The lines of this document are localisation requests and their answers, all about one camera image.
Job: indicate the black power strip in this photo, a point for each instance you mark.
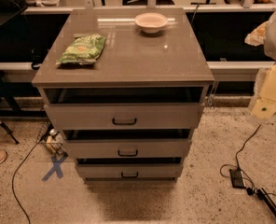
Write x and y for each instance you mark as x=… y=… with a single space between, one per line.
x=262 y=194

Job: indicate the grey bottom drawer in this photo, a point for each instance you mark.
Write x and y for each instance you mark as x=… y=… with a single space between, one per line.
x=129 y=171

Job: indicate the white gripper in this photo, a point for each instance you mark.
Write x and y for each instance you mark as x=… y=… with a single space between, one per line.
x=265 y=82

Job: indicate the black power adapter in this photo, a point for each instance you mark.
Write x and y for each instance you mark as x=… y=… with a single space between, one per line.
x=236 y=179

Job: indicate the grey drawer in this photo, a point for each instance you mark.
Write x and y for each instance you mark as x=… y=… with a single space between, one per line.
x=105 y=117
x=127 y=148
x=129 y=171

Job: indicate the white bowl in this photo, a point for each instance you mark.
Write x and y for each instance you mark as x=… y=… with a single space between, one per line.
x=151 y=23

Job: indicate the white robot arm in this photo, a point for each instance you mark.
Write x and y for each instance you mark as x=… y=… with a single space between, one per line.
x=269 y=50

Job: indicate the grey top drawer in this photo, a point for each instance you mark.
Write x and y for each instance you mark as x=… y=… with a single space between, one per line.
x=105 y=117

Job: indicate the wire basket with bottles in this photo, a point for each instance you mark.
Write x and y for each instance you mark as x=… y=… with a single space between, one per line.
x=50 y=139

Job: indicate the blue tape cross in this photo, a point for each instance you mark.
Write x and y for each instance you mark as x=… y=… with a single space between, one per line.
x=56 y=167

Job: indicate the grey drawer cabinet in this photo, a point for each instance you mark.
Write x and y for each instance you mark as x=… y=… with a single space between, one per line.
x=134 y=69

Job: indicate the green chip bag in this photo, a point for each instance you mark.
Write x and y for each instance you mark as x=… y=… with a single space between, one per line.
x=84 y=50

